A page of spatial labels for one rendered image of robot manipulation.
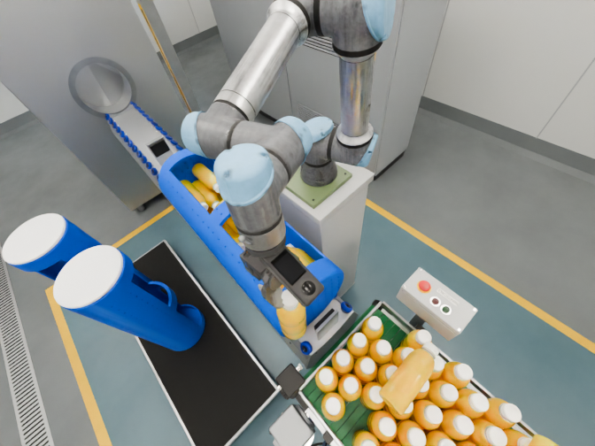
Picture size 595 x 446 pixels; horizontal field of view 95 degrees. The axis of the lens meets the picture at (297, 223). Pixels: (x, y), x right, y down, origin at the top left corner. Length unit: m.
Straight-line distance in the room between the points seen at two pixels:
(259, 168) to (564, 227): 2.76
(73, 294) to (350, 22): 1.31
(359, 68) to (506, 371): 1.94
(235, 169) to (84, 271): 1.17
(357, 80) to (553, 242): 2.31
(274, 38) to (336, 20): 0.14
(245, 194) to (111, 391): 2.21
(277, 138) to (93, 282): 1.11
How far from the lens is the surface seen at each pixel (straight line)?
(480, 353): 2.20
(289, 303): 0.60
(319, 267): 0.84
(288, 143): 0.42
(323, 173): 1.05
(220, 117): 0.50
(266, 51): 0.60
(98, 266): 1.42
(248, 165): 0.34
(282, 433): 1.13
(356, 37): 0.70
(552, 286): 2.60
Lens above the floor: 1.97
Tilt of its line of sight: 55 degrees down
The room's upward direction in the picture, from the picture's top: 11 degrees counter-clockwise
